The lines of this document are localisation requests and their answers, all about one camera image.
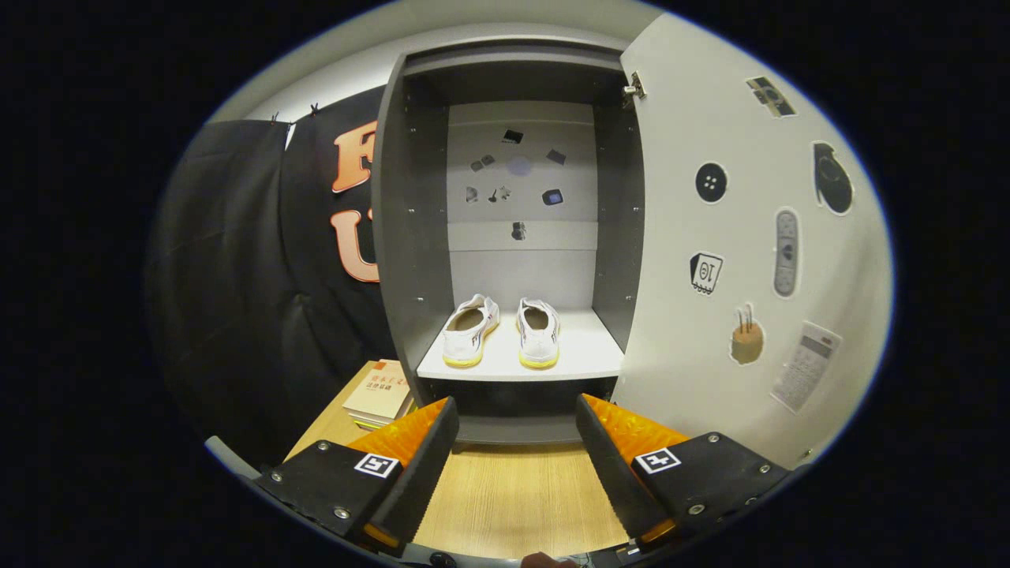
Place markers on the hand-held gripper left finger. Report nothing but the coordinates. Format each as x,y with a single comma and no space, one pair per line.
422,473

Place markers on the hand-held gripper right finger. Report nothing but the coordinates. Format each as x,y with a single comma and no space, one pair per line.
611,473

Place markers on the beige shoe cabinet door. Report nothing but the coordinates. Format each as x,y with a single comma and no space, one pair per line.
694,355

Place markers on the white canvas shoe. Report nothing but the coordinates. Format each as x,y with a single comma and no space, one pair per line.
469,331
539,335

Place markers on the grey shoe cabinet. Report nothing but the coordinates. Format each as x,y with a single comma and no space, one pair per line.
394,237

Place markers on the metal door hinge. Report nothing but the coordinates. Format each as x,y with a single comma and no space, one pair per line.
634,85

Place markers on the orange cover book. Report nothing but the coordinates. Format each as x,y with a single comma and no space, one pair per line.
379,390

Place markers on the grey curved object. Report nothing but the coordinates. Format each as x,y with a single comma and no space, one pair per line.
233,457

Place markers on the black backdrop cloth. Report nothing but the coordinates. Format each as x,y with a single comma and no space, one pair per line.
229,276

